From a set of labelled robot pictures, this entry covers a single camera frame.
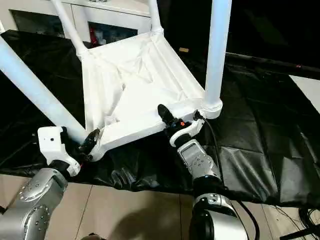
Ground white sideboard cabinet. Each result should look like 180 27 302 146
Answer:
8 0 154 49

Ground black flat board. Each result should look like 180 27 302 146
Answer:
224 51 320 81

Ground thin black floor cables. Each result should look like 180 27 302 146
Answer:
274 204 320 234

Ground white plastic table top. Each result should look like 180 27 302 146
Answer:
79 30 224 164

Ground black metal floor bar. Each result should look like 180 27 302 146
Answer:
279 225 320 240

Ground white low furniture top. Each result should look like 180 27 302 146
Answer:
289 74 320 116

